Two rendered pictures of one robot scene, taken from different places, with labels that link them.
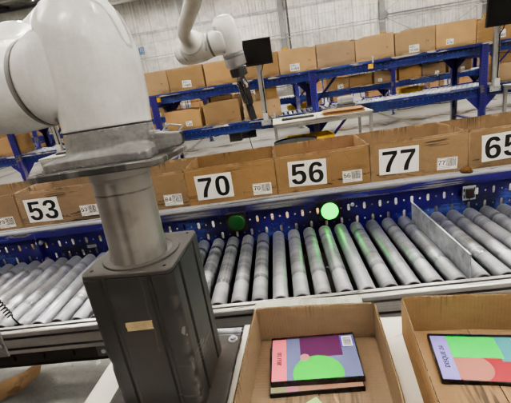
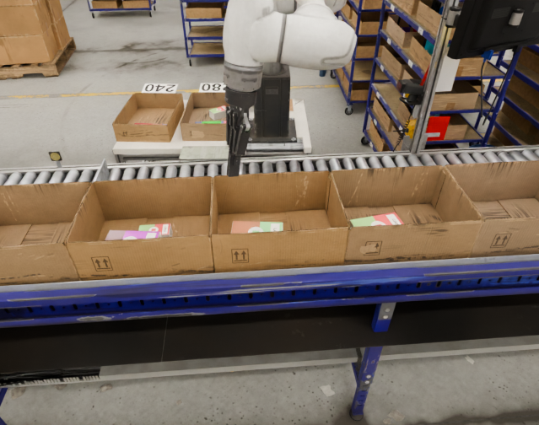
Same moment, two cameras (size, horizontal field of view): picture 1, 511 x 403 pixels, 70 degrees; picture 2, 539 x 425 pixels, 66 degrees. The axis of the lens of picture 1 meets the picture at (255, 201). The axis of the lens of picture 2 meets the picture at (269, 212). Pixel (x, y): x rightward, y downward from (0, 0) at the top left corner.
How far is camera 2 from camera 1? 2.69 m
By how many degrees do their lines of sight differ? 122
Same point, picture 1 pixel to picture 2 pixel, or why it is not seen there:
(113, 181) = not seen: hidden behind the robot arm
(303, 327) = (214, 133)
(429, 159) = (27, 207)
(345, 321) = (195, 131)
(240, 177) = (259, 189)
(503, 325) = (128, 137)
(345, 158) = (126, 190)
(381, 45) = not seen: outside the picture
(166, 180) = (351, 177)
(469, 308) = (140, 130)
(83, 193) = (459, 173)
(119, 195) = not seen: hidden behind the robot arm
